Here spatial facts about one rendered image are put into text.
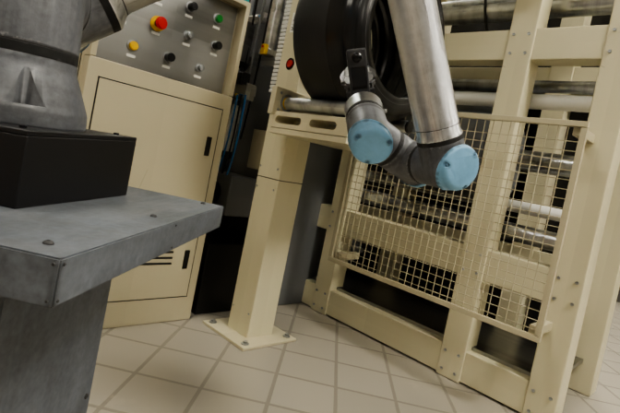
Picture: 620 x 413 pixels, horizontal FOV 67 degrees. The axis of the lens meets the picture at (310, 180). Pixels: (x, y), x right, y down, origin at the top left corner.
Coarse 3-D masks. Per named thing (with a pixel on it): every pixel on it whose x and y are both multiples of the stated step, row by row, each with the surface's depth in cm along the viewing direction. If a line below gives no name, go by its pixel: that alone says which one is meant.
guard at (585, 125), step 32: (352, 160) 204; (576, 160) 142; (416, 192) 180; (480, 192) 163; (352, 224) 199; (416, 224) 178; (480, 224) 161; (544, 224) 147; (448, 288) 167; (512, 288) 152; (480, 320) 157; (544, 320) 144
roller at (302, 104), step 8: (288, 104) 163; (296, 104) 160; (304, 104) 157; (312, 104) 155; (320, 104) 152; (328, 104) 150; (336, 104) 148; (344, 104) 145; (320, 112) 155; (328, 112) 151; (336, 112) 149; (344, 112) 146
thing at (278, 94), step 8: (272, 88) 164; (280, 88) 164; (272, 96) 164; (280, 96) 164; (288, 96) 166; (296, 96) 170; (304, 96) 173; (272, 104) 163; (280, 104) 165; (272, 112) 163; (304, 112) 174; (312, 112) 177; (328, 128) 185
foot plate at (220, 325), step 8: (208, 320) 186; (216, 320) 188; (224, 320) 190; (216, 328) 179; (224, 328) 181; (224, 336) 174; (232, 336) 175; (240, 336) 176; (256, 336) 179; (264, 336) 181; (272, 336) 182; (280, 336) 184; (288, 336) 185; (240, 344) 169; (248, 344) 170; (256, 344) 172; (264, 344) 174; (272, 344) 176
